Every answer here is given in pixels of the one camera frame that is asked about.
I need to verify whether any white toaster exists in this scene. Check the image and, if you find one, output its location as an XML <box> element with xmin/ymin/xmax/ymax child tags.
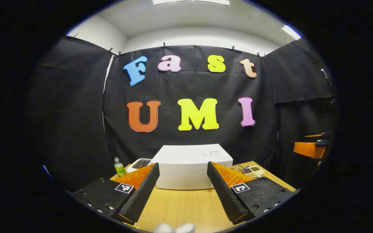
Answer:
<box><xmin>127</xmin><ymin>158</ymin><xmax>152</xmax><ymax>173</ymax></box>

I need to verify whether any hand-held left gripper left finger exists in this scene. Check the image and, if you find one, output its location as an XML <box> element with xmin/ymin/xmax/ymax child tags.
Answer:
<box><xmin>73</xmin><ymin>162</ymin><xmax>160</xmax><ymax>224</ymax></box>

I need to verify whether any divided dish with grains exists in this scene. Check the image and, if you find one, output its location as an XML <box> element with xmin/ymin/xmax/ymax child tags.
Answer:
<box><xmin>243</xmin><ymin>166</ymin><xmax>265</xmax><ymax>178</ymax></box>

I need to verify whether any white microwave oven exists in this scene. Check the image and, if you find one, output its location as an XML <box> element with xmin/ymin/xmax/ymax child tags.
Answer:
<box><xmin>151</xmin><ymin>144</ymin><xmax>234</xmax><ymax>190</ymax></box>

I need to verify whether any green label drink bottle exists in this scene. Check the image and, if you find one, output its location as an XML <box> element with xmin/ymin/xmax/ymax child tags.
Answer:
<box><xmin>114</xmin><ymin>157</ymin><xmax>126</xmax><ymax>177</ymax></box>

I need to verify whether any ceiling light panel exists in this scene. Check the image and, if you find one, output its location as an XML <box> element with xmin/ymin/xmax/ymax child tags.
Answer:
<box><xmin>282</xmin><ymin>25</ymin><xmax>302</xmax><ymax>40</ymax></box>
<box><xmin>153</xmin><ymin>0</ymin><xmax>231</xmax><ymax>6</ymax></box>

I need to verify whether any black backdrop cloth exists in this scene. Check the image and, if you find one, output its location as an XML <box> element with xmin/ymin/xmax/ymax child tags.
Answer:
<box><xmin>28</xmin><ymin>36</ymin><xmax>337</xmax><ymax>191</ymax></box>

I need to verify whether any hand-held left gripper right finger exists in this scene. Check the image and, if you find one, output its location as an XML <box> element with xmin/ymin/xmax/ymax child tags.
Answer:
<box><xmin>207</xmin><ymin>161</ymin><xmax>296</xmax><ymax>225</ymax></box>

